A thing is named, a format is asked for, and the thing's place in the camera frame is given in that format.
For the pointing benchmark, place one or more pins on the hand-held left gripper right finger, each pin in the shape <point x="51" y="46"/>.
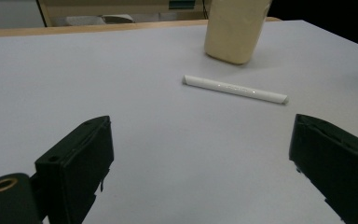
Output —
<point x="335" y="155"/>

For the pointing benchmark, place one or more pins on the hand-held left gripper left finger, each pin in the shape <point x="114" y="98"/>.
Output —
<point x="74" y="168"/>

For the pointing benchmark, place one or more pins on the white pen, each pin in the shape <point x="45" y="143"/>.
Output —
<point x="234" y="89"/>

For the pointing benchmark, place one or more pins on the cream pen holder cup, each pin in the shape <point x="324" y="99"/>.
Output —
<point x="234" y="29"/>

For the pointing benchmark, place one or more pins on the grey cloth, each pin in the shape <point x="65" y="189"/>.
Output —
<point x="99" y="19"/>

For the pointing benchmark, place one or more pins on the wooden furniture frame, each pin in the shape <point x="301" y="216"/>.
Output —
<point x="112" y="7"/>

